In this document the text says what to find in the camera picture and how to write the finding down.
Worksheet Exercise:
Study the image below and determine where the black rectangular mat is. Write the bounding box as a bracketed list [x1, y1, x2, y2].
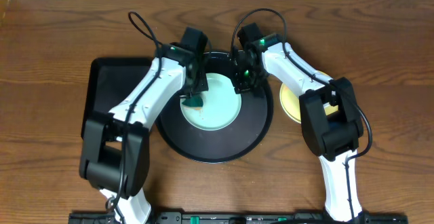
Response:
[81, 57, 152, 136]

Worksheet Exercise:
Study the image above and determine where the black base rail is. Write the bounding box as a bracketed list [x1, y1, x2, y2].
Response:
[68, 212, 408, 224]

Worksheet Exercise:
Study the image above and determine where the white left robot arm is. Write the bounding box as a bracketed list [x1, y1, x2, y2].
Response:
[79, 41, 208, 223]

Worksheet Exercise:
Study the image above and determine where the green yellow sponge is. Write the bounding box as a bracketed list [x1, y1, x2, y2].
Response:
[181, 93, 204, 109]

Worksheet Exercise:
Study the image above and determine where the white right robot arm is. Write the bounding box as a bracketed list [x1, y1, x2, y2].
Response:
[231, 31, 369, 222]

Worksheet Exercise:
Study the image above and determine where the yellow plate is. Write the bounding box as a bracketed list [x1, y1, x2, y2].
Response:
[279, 83, 338, 124]

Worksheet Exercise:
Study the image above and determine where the green plate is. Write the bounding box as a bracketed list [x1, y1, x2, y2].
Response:
[180, 73, 242, 130]

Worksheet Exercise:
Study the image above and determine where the round black tray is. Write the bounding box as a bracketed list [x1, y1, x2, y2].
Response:
[156, 52, 273, 164]

